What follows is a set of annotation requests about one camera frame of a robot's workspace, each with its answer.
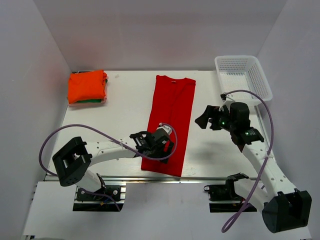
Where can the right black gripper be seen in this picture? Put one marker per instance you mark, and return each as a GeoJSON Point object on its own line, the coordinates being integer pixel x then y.
{"type": "Point", "coordinates": [209, 112]}

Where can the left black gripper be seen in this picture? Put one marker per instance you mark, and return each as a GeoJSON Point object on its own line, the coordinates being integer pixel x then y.
{"type": "Point", "coordinates": [163, 153]}

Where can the red t shirt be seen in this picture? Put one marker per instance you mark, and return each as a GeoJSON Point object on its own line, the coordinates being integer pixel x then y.
{"type": "Point", "coordinates": [171, 104]}

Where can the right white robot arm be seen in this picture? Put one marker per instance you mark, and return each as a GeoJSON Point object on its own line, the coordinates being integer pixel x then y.
{"type": "Point", "coordinates": [283, 207]}

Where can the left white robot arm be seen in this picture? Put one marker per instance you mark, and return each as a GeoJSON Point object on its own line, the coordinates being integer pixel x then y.
{"type": "Point", "coordinates": [73, 160]}

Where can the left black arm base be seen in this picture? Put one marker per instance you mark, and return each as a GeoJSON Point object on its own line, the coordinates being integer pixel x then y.
{"type": "Point", "coordinates": [109, 198]}

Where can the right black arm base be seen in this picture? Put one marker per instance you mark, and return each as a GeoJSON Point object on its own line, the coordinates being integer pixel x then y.
{"type": "Point", "coordinates": [222, 197]}

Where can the white plastic mesh basket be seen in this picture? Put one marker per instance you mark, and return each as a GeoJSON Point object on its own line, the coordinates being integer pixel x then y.
{"type": "Point", "coordinates": [242, 72]}

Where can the pink folded t shirt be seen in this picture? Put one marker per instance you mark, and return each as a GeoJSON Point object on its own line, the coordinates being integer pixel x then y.
{"type": "Point", "coordinates": [87, 105]}

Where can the orange folded t shirt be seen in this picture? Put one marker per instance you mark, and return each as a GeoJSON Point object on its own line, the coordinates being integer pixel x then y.
{"type": "Point", "coordinates": [85, 86]}

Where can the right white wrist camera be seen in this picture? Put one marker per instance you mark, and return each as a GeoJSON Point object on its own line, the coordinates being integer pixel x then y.
{"type": "Point", "coordinates": [226, 103]}

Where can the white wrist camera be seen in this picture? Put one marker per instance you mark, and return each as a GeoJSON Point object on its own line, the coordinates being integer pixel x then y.
{"type": "Point", "coordinates": [167, 129]}
{"type": "Point", "coordinates": [226, 103]}

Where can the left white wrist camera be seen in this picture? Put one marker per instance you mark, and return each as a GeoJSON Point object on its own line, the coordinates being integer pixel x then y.
{"type": "Point", "coordinates": [167, 129]}

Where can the aluminium table edge rail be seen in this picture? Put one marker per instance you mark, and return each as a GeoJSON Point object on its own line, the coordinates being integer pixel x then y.
{"type": "Point", "coordinates": [160, 179]}

